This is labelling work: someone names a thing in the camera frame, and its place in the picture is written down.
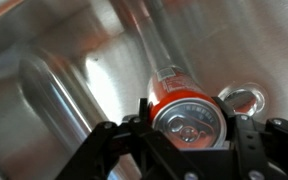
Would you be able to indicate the red soda can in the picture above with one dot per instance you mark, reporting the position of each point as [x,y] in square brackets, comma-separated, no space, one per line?
[180,100]

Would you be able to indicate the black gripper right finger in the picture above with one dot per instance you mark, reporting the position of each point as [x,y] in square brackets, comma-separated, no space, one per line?
[267,150]

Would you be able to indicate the stainless steel sink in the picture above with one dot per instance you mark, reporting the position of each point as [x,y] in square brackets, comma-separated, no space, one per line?
[67,66]

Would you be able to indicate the metal sink drain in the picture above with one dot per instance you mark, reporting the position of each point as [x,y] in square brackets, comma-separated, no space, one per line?
[247,96]

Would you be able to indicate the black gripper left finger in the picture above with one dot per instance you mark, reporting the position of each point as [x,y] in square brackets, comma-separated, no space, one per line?
[130,153]

